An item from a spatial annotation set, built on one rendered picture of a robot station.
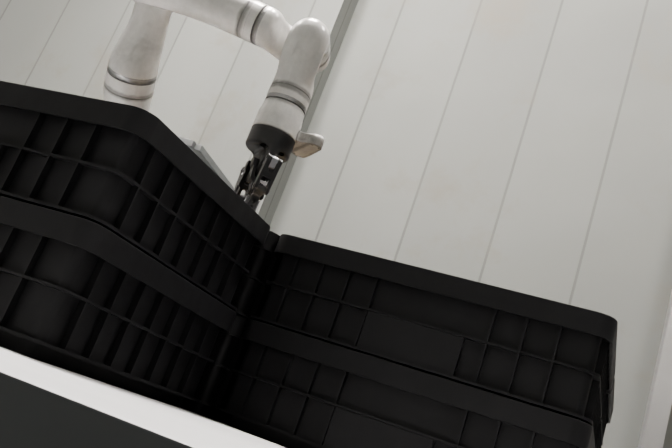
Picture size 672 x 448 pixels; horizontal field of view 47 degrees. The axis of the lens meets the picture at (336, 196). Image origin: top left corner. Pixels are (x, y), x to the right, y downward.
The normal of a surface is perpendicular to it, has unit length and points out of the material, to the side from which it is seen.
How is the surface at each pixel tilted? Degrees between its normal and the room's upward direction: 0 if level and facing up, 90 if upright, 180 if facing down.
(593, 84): 90
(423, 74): 90
